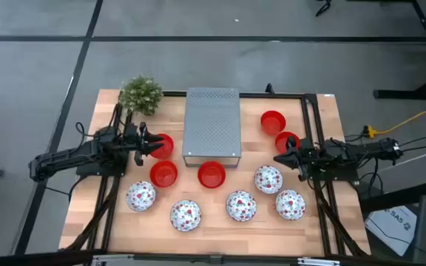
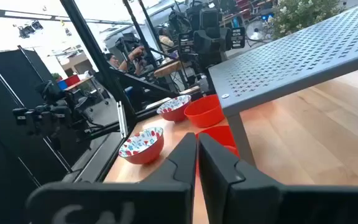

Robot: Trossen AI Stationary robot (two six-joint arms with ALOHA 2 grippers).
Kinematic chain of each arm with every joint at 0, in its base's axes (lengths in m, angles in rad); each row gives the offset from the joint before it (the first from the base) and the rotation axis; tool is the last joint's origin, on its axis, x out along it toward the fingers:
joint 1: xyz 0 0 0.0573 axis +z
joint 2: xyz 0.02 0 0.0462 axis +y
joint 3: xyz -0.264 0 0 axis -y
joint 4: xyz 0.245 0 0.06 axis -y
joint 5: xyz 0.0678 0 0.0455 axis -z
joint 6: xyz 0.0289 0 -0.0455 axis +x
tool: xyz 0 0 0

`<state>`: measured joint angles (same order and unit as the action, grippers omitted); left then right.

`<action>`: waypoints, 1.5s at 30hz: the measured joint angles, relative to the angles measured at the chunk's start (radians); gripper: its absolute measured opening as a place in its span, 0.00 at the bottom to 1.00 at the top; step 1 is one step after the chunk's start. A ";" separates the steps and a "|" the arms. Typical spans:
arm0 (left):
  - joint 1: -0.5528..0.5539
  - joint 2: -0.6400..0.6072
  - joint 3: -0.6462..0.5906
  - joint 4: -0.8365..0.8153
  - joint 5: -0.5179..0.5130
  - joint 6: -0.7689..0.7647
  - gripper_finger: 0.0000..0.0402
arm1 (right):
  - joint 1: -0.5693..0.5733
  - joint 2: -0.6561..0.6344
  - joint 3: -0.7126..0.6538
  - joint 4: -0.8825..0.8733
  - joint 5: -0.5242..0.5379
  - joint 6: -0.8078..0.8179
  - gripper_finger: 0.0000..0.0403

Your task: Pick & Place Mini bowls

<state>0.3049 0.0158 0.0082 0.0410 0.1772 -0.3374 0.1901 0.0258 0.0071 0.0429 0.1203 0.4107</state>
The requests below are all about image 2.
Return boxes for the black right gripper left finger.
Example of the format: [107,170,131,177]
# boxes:
[25,133,198,224]

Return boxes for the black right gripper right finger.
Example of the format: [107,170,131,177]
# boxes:
[198,133,358,224]

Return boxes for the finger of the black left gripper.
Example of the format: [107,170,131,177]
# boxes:
[178,29,208,55]
[219,27,246,52]

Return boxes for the red bowl with floral inside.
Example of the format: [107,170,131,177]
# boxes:
[117,126,165,166]
[156,94,193,123]

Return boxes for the plain red plastic bowl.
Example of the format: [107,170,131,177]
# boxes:
[183,94,226,129]
[196,125,241,158]

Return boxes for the white fan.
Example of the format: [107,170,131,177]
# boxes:
[245,18,269,43]

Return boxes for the person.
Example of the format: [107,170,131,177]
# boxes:
[104,45,155,77]
[158,27,177,52]

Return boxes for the wooden background table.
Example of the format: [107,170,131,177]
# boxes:
[153,60,186,91]
[63,75,110,105]

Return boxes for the grey perforated metal shelf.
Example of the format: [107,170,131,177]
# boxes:
[208,0,358,167]

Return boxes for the artificial green potted plant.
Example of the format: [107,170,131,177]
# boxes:
[267,0,346,40]

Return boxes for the red storage bin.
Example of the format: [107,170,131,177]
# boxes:
[63,74,81,87]

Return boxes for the black ceiling spotlights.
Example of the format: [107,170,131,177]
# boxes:
[17,20,44,39]

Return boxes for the black folding partition screen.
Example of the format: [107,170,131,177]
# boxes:
[0,46,74,224]

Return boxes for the black aluminium rig frame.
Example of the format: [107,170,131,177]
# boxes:
[59,0,198,184]

